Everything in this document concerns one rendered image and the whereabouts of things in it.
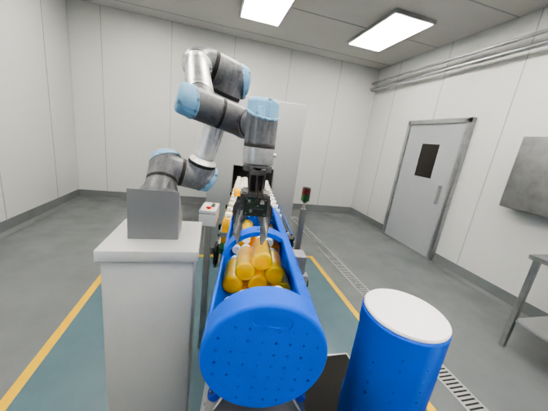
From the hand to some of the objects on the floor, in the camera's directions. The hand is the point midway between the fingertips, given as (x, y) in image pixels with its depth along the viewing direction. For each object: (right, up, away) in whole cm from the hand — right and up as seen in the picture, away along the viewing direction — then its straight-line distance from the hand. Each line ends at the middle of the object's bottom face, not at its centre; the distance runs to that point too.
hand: (249, 237), depth 69 cm
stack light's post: (+14, -99, +144) cm, 176 cm away
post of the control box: (-48, -97, +119) cm, 161 cm away
